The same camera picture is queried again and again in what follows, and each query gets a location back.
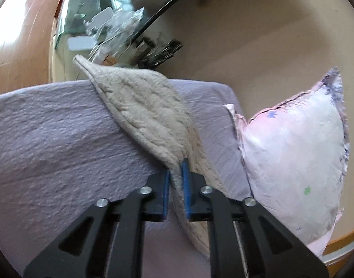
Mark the white floral pillow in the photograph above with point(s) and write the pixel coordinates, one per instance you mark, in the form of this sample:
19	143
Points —
296	156

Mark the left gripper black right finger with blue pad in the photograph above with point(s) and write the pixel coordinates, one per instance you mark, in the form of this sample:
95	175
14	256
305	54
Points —
245	239

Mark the lilac textured bed sheet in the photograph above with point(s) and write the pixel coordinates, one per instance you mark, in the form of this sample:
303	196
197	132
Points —
61	149

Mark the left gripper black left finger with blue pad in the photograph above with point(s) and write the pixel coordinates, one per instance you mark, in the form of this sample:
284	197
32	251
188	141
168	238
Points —
107	239

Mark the beige cable knit sweater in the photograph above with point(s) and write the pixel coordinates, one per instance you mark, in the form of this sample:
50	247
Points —
149	109

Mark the wooden headboard frame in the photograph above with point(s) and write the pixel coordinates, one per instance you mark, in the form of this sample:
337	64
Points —
337	253

